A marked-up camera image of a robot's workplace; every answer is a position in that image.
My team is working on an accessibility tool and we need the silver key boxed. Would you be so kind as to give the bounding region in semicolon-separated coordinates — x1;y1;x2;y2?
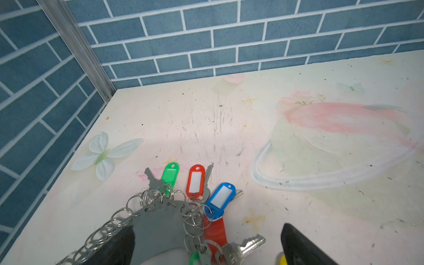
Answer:
222;234;266;265

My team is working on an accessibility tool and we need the blue key tag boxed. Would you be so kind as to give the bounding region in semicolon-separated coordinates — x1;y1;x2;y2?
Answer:
205;182;236;220

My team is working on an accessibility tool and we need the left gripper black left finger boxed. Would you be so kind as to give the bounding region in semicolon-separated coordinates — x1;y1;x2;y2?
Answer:
82;226;135;265

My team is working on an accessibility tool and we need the dark red key tag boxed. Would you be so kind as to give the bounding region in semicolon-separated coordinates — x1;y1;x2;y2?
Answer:
203;216;227;247

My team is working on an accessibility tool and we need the aluminium corner post left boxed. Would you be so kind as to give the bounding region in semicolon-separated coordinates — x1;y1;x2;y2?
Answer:
37;0;116;104

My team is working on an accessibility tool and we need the green key tag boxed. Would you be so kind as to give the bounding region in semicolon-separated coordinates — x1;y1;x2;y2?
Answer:
189;252;202;265
161;162;180;188

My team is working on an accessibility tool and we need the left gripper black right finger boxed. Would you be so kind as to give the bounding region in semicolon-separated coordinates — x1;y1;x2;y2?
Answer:
280;223;337;265

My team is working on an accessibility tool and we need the yellow key tag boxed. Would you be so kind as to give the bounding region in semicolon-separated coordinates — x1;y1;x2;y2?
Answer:
279;256;288;265

